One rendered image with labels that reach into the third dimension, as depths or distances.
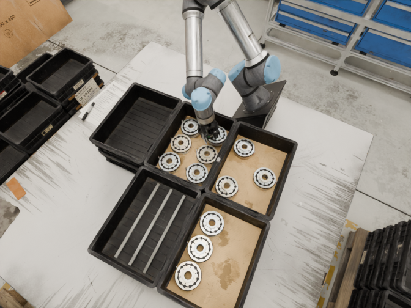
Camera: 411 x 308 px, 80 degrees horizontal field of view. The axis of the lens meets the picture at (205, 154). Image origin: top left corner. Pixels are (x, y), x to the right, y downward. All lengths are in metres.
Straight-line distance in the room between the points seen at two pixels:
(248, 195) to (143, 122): 0.67
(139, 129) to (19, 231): 0.75
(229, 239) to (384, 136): 2.00
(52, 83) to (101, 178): 1.10
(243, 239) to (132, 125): 0.80
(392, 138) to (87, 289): 2.58
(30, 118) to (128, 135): 1.13
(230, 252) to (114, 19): 3.14
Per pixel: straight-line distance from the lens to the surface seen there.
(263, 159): 1.24
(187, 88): 1.10
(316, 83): 2.87
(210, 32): 3.25
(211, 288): 1.08
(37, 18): 3.64
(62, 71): 2.37
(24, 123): 2.33
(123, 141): 1.33
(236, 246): 1.10
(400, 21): 2.70
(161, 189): 1.17
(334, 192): 1.44
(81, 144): 1.58
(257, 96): 1.33
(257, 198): 1.16
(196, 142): 1.26
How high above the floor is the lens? 1.91
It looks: 62 degrees down
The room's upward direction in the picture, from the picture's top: 1 degrees counter-clockwise
